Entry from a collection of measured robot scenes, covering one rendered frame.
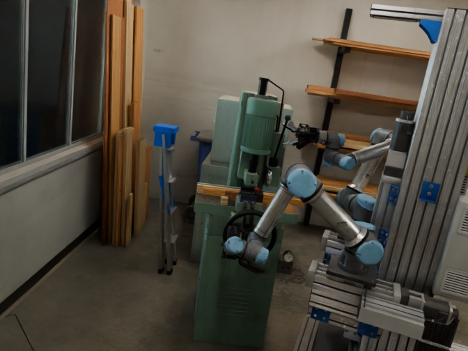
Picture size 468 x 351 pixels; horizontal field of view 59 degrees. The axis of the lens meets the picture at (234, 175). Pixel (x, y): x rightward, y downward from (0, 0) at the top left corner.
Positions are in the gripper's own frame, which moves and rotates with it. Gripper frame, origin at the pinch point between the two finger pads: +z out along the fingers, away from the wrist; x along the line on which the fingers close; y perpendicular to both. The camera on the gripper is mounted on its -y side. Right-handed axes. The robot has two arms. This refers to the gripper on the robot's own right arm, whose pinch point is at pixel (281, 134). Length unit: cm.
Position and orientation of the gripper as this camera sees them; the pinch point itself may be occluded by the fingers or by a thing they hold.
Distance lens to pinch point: 236.0
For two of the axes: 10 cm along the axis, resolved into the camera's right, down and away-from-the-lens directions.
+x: -0.6, 7.9, -6.1
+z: -9.9, -1.3, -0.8
